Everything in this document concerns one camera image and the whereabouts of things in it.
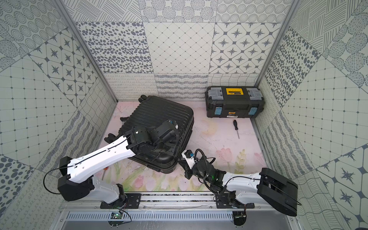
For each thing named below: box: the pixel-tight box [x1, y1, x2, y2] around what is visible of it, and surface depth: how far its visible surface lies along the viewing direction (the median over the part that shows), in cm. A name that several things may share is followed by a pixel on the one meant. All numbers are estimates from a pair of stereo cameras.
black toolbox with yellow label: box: [205, 86, 265, 118], surface depth 103 cm
